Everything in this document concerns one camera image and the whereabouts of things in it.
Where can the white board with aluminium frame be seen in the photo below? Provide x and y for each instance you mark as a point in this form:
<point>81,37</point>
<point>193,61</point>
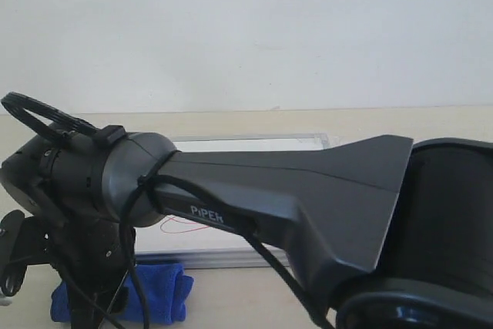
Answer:
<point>198,246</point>

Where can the blue microfiber cloth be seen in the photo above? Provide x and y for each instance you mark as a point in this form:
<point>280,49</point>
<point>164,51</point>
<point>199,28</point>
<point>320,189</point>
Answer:
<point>166,287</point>

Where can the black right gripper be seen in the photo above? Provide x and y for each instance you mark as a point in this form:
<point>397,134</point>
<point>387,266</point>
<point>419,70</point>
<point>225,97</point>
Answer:
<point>86,252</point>

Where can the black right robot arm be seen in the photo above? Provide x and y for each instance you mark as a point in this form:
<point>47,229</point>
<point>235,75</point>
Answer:
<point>387,232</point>

